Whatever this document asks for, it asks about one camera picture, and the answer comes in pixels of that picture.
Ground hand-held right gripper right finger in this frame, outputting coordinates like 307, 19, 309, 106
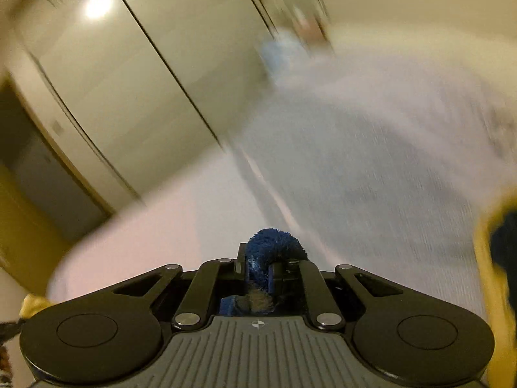
270, 259, 405, 330

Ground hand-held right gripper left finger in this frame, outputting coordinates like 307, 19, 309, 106
113, 243, 248, 330

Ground navy printed fleece pants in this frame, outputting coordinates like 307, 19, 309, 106
220, 228, 310, 317

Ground grey pink striped blanket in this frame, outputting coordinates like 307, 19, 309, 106
46, 22, 517, 388

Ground wooden framed door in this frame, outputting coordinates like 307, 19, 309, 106
0, 77, 118, 255

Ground yellow lined navy fleece garment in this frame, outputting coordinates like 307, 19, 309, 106
472, 192, 517, 388

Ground light blue cloth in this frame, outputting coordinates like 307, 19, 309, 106
258, 28, 305, 79

